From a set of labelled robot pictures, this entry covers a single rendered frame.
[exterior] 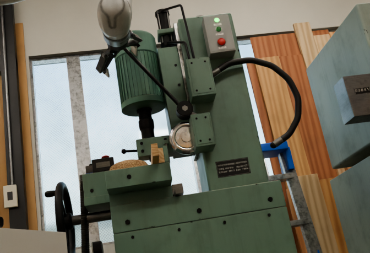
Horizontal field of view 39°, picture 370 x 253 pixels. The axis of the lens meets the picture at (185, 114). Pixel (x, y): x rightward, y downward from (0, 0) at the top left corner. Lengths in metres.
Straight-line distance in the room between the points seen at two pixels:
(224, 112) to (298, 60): 1.79
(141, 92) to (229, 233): 0.63
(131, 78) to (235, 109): 0.41
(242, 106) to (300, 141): 1.45
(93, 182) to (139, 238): 0.32
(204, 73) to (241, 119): 0.22
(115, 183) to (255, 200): 0.46
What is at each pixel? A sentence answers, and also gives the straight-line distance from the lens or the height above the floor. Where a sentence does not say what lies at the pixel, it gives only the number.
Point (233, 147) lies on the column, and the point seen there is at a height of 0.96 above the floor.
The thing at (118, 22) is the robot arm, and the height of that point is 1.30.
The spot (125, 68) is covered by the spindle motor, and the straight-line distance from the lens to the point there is 2.06.
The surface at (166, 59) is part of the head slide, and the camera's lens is 2.07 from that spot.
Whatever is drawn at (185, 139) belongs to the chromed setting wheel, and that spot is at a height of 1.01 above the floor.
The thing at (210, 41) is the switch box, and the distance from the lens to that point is 2.00.
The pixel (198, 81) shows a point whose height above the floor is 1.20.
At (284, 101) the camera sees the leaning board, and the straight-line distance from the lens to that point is 3.47.
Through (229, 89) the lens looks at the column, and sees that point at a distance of 1.99.
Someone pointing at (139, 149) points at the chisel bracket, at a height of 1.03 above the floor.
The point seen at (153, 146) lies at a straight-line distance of 1.61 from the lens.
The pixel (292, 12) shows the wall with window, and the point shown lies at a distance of 3.98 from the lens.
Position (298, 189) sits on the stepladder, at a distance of 2.75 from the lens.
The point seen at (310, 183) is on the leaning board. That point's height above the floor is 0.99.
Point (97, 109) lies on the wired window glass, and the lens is 3.52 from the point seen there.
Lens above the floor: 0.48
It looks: 19 degrees up
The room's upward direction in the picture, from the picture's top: 10 degrees counter-clockwise
